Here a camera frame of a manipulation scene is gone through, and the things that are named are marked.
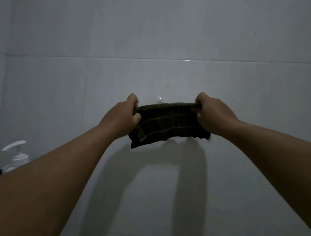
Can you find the person's right hand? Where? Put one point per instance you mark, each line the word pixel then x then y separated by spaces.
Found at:
pixel 216 116

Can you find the person's left hand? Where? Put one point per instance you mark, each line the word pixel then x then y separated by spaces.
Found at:
pixel 119 119

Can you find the dark striped cloth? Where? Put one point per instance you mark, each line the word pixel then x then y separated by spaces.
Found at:
pixel 167 124

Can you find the person's right forearm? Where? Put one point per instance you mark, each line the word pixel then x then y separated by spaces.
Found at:
pixel 279 155

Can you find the person's left forearm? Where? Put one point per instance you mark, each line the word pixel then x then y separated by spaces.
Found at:
pixel 48 184

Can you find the white pump bottle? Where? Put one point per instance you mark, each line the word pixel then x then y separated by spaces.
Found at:
pixel 18 159

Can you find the clear wall hook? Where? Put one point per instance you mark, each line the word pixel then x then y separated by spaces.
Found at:
pixel 159 98

